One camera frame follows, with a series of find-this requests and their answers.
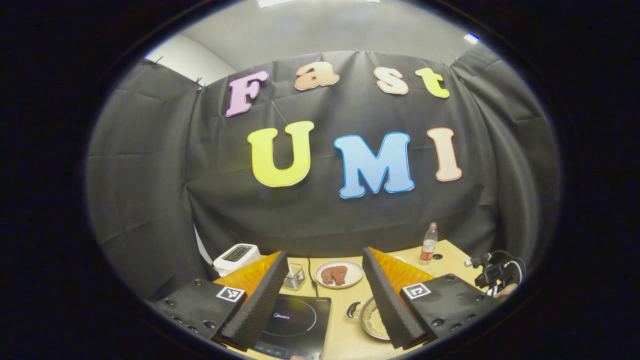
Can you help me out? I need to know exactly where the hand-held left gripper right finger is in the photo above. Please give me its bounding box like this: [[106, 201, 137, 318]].
[[361, 247, 496, 351]]

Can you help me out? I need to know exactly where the black induction cooktop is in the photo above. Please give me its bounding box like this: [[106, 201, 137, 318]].
[[252, 293, 332, 360]]

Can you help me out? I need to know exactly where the round white plate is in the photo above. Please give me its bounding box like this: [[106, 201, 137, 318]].
[[315, 259, 364, 290]]

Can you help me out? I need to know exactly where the black power cable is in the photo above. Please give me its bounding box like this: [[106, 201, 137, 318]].
[[306, 257, 321, 297]]

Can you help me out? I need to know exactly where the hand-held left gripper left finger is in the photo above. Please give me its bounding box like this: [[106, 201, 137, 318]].
[[155, 251, 288, 349]]

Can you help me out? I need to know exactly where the steel pot with black handle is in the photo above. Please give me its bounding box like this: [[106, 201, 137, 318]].
[[347, 296, 396, 342]]

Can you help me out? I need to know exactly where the clear plastic water bottle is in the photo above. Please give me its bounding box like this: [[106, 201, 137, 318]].
[[419, 222, 439, 266]]

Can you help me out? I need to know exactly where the white toaster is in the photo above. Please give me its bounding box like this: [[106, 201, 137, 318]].
[[213, 243, 262, 277]]

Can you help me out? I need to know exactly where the pile of soybeans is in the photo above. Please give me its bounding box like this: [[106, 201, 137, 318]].
[[369, 307, 391, 338]]

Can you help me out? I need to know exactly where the black backdrop cloth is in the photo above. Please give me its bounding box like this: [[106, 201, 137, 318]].
[[86, 44, 563, 303]]

